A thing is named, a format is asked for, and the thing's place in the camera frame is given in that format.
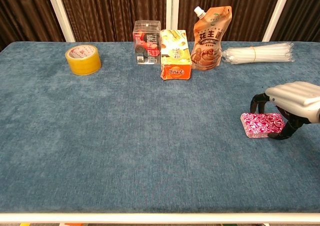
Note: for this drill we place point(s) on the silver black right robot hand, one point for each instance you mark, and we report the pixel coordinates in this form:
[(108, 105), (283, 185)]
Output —
[(295, 96)]

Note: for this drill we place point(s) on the pink patterned small pack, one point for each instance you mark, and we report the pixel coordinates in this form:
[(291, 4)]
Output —
[(260, 123)]

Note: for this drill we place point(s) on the clear wrapped straws bundle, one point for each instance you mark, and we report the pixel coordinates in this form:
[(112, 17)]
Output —
[(271, 52)]

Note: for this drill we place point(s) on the yellow rubber band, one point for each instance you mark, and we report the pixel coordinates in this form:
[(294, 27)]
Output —
[(254, 54)]

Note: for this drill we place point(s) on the brown pleated curtain panel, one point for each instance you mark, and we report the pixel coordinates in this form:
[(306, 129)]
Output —
[(25, 11), (305, 11), (112, 6), (250, 1)]

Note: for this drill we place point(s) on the brown peanut butter spout pouch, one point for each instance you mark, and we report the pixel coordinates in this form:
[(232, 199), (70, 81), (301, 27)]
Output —
[(207, 54)]

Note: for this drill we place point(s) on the orange snack carton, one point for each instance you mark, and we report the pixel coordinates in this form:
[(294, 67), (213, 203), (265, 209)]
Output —
[(176, 71)]

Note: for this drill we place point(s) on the clear plastic box red contents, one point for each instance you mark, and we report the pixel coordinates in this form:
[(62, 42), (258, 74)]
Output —
[(146, 49)]

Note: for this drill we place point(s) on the blue table cloth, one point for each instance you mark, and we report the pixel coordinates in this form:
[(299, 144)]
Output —
[(125, 136)]

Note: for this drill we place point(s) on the yellow packing tape roll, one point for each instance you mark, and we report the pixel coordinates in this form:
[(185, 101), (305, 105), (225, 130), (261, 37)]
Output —
[(83, 66)]

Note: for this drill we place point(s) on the white partition post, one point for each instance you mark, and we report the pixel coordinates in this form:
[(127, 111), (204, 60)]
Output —
[(60, 14), (277, 11), (172, 6)]

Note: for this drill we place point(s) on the white table frame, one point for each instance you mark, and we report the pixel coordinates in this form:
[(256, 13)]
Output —
[(150, 218)]

